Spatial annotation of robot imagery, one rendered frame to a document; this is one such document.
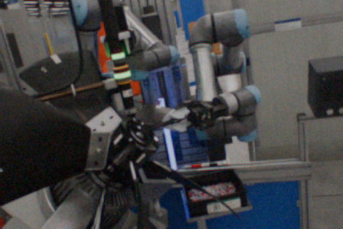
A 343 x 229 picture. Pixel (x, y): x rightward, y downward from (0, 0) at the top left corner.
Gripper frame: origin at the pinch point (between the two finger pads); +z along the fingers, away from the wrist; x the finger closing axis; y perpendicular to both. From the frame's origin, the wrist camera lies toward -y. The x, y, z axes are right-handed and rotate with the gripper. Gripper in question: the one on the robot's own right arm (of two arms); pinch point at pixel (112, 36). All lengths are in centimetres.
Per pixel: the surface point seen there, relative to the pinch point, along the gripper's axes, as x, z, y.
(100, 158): 6.0, 14.3, 26.6
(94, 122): 8.8, 4.0, 21.0
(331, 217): -102, -92, 147
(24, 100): 14.2, 23.9, 8.1
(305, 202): -57, -26, 80
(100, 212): 6.5, 22.1, 36.0
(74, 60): 14.0, -7.7, 4.9
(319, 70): -63, -21, 24
